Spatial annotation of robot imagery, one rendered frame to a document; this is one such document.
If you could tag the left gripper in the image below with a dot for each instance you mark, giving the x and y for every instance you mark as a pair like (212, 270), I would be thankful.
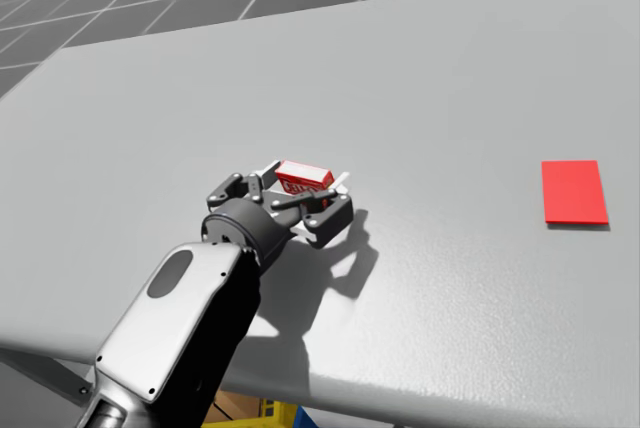
(245, 228)

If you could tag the yellow box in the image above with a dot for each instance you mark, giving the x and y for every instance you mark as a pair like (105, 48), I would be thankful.
(277, 415)

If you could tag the red and white carton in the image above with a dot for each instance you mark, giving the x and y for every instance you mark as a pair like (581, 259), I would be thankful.
(300, 174)

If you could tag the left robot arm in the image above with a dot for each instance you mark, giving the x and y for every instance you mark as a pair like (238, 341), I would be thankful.
(165, 328)

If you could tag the brown box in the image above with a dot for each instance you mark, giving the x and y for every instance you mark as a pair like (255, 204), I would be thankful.
(237, 405)

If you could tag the pink pad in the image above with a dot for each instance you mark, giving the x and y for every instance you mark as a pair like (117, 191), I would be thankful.
(575, 193)

